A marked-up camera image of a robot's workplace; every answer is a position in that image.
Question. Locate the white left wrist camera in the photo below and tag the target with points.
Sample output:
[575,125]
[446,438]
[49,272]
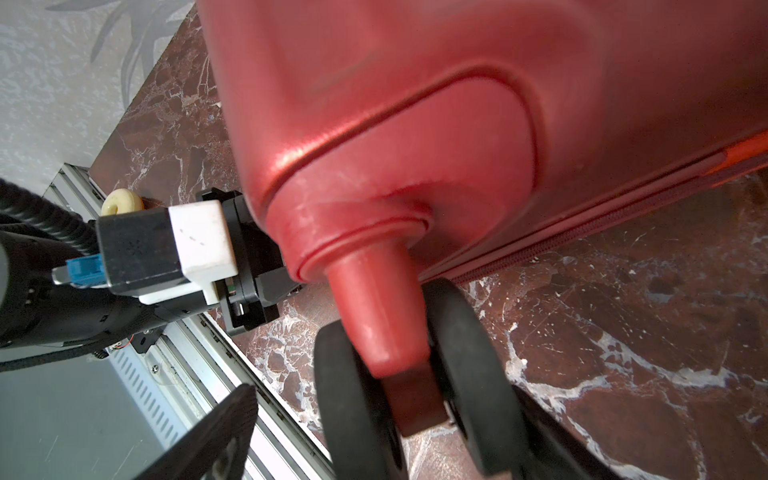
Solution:
[158,254]

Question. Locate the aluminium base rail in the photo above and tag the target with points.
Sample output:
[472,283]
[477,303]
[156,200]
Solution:
[109,418]

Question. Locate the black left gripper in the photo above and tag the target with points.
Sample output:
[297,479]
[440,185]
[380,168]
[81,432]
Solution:
[262,281]

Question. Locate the red hard-shell suitcase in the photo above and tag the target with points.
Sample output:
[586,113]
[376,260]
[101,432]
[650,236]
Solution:
[393,147]

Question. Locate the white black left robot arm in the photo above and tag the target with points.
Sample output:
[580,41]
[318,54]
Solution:
[38,236]

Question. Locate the cream tape roll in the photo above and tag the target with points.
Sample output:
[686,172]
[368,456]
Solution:
[121,201]

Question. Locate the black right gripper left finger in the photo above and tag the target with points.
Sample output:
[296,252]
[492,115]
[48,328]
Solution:
[217,446]

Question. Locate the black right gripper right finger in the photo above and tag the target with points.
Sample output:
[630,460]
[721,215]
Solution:
[554,453]

